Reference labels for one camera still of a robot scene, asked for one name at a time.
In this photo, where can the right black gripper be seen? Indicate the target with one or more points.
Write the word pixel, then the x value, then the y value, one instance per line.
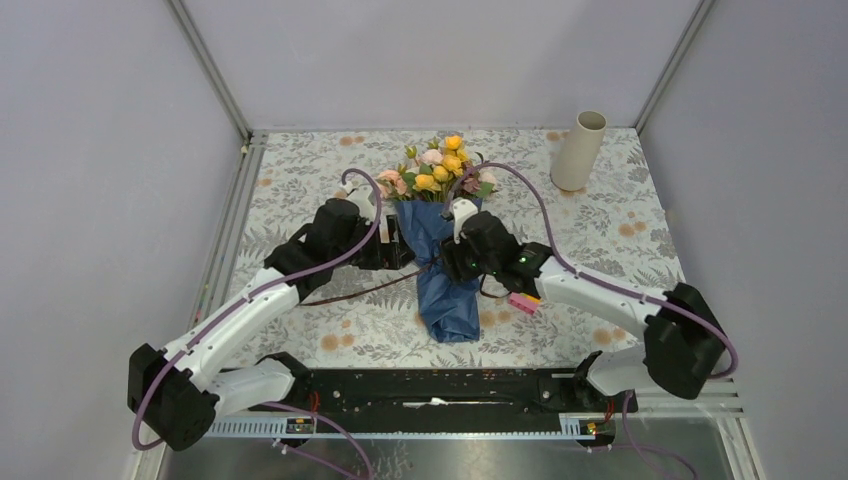
pixel 453 263

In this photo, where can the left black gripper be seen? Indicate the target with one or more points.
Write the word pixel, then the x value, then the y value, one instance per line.
pixel 393 255

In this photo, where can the brown ribbon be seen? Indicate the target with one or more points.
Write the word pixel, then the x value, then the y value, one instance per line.
pixel 393 282

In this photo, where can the blue wrapping paper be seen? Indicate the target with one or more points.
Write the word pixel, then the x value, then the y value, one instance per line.
pixel 449 310

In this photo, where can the artificial flower bunch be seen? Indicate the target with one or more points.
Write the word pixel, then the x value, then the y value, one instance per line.
pixel 443 166

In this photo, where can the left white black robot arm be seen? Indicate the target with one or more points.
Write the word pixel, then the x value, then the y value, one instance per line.
pixel 180 389

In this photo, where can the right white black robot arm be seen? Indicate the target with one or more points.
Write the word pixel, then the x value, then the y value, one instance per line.
pixel 680 341

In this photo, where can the beige cylindrical vase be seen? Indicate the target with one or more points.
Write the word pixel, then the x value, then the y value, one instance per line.
pixel 572 167

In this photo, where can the colourful toy brick block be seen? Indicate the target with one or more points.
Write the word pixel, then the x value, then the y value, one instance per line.
pixel 525 303

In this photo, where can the floral patterned table mat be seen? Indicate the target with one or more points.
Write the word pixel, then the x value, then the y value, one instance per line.
pixel 614 225

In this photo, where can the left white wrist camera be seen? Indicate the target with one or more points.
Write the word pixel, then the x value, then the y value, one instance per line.
pixel 361 197

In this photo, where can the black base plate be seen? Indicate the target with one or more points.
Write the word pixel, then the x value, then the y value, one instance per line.
pixel 449 401

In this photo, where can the white slotted cable duct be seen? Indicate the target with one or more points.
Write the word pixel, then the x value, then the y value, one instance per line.
pixel 303 428

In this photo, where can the left aluminium frame post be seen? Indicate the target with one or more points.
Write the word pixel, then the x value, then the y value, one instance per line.
pixel 210 69

